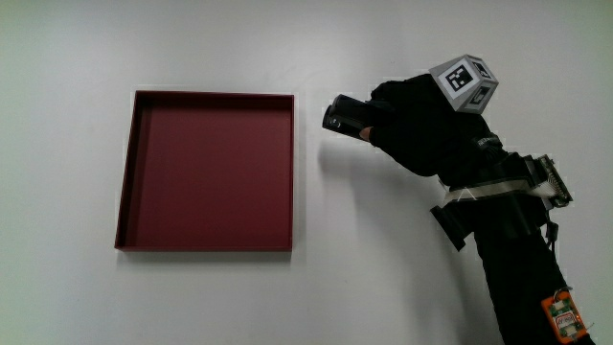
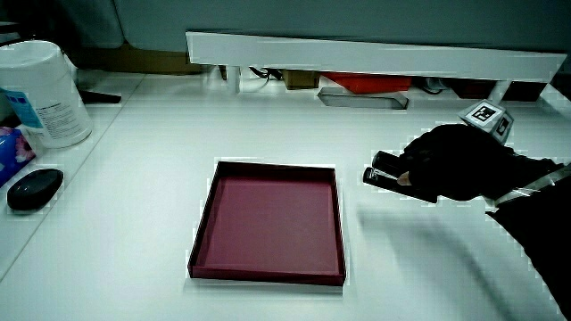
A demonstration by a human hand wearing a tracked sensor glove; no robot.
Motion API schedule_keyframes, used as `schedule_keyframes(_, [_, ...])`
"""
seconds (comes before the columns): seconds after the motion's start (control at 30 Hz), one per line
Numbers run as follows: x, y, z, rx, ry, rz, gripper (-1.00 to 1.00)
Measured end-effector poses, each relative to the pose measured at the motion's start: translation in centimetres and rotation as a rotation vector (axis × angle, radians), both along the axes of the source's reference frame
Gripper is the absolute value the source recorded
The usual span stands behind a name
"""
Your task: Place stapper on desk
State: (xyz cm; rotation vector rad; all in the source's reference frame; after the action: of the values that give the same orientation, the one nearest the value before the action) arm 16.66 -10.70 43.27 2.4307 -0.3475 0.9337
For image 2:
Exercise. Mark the white desktop shelf riser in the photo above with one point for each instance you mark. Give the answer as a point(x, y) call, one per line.
point(357, 55)

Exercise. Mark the dark red shallow tray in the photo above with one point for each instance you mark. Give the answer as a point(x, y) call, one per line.
point(272, 223)

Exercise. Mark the person's right hand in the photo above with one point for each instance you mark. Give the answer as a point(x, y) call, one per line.
point(455, 165)

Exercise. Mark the brown cardboard box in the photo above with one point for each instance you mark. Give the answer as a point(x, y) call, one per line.
point(300, 79)

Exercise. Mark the black oval computer mouse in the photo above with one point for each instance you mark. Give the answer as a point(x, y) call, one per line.
point(35, 188)

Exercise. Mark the blue floral tissue packet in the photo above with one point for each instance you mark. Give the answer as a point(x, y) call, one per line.
point(11, 151)

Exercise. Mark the white wipes canister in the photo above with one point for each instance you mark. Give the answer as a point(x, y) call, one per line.
point(42, 93)

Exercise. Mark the white desk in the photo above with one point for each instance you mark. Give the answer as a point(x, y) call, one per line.
point(134, 187)

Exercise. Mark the silver metal tray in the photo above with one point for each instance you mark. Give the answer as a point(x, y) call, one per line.
point(361, 99)

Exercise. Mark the person's right forearm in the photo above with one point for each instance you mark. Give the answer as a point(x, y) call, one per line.
point(544, 227)

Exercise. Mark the black stapler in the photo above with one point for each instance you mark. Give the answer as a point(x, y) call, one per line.
point(379, 177)

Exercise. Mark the orange box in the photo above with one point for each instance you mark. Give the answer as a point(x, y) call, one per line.
point(370, 83)

